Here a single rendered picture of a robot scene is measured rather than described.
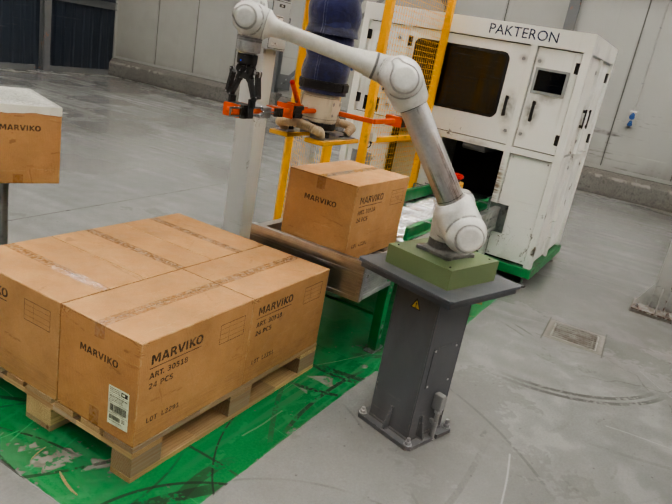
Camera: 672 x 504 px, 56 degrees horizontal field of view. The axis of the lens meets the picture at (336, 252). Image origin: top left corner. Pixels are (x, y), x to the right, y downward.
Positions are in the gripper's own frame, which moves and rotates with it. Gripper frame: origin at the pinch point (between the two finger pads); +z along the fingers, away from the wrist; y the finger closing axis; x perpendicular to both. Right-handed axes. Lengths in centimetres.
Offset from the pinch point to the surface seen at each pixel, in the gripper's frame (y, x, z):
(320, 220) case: -2, -73, 55
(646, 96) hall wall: -65, -962, -43
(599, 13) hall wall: 41, -956, -156
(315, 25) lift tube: 4, -48, -35
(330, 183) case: -4, -73, 35
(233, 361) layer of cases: -18, 6, 98
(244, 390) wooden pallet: -18, -4, 116
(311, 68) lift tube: 2, -49, -18
